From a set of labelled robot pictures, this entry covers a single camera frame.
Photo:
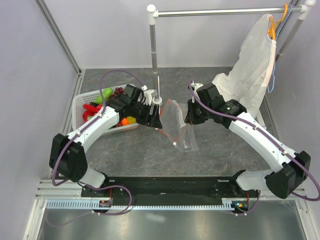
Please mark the silver clothes rack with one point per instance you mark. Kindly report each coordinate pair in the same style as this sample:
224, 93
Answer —
153, 14

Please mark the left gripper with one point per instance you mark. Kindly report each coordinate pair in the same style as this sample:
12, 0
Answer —
155, 121

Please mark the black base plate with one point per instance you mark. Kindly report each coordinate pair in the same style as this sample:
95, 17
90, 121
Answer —
171, 190

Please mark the white plastic basket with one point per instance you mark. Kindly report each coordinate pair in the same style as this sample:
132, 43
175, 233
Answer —
88, 97

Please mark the purple grape bunch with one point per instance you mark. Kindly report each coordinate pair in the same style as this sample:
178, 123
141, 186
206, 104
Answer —
116, 92

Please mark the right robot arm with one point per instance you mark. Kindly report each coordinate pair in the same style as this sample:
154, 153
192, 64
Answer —
287, 168

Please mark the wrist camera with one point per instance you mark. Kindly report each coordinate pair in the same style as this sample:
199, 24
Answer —
148, 95
195, 86

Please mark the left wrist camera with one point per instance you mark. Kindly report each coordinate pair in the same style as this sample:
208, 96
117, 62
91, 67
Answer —
148, 95

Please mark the white cable duct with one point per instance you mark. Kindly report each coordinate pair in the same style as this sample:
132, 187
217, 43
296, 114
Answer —
90, 204

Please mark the white shirt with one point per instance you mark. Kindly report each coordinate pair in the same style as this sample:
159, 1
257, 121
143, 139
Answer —
248, 80

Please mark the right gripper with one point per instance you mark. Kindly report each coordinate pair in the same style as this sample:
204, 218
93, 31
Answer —
191, 118

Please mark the orange hanger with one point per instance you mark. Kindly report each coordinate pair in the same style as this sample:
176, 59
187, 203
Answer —
272, 28

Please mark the blue hanger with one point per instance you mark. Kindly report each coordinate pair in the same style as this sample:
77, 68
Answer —
277, 33

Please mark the orange fruit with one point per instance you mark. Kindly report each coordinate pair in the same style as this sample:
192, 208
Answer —
124, 122

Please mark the yellow star fruit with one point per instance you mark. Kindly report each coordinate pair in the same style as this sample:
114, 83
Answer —
131, 120

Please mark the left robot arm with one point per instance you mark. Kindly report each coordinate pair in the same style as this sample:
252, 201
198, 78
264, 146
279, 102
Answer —
68, 152

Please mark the clear zip top bag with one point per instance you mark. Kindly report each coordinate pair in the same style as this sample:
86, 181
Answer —
180, 134

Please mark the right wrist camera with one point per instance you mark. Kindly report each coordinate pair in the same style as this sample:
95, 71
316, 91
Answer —
195, 86

